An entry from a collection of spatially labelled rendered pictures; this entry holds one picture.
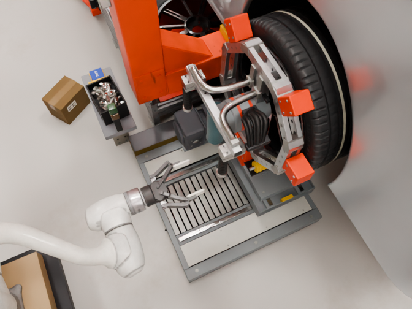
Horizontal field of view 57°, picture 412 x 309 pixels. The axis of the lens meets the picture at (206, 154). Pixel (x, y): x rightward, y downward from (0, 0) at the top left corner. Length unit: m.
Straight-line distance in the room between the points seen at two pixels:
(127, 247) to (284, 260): 1.14
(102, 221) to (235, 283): 1.03
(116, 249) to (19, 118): 1.67
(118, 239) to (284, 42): 0.86
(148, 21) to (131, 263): 0.92
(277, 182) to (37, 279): 1.27
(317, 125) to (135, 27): 0.80
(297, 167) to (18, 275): 1.30
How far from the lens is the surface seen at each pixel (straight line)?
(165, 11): 2.45
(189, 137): 2.00
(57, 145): 2.58
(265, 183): 2.09
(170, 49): 1.77
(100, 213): 1.36
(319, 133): 1.35
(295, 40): 1.36
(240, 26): 1.48
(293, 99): 1.23
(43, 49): 3.09
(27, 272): 1.93
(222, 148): 1.34
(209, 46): 1.98
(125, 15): 1.54
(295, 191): 2.19
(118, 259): 1.30
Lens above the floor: 2.13
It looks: 63 degrees down
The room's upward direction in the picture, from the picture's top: 2 degrees clockwise
